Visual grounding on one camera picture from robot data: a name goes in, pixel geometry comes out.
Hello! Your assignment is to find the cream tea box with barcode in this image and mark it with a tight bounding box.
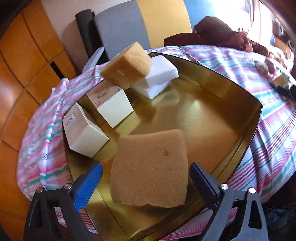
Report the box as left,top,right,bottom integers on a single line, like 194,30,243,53
62,102,109,158

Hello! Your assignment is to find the brown sponge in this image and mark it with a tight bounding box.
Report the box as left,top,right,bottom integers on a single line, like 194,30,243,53
110,130,188,208

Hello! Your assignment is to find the cream tea box with print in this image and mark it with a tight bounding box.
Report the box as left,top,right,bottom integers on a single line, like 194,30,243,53
86,80,134,128

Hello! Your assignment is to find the yellow sponge block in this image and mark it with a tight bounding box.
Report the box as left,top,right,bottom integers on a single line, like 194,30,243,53
100,42,152,89

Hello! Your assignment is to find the white foam block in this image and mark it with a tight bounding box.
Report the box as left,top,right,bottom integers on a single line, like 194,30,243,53
131,55,179,100

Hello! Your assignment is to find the cream sock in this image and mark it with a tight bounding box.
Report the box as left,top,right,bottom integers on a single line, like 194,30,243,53
254,60,269,75

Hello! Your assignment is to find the pink striped cloth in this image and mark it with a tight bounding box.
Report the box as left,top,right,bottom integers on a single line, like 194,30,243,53
16,45,296,241

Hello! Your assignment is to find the gold metal tin tray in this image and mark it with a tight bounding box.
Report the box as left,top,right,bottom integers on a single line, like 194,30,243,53
65,55,262,240

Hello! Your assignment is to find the wooden wardrobe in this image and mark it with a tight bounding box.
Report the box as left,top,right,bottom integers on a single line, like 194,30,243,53
1,1,77,240

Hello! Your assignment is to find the dark brown blanket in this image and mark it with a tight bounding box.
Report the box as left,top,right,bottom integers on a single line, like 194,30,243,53
164,16,270,57

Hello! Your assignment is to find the grey yellow blue chair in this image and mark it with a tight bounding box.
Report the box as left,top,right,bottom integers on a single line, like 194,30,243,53
92,1,218,63

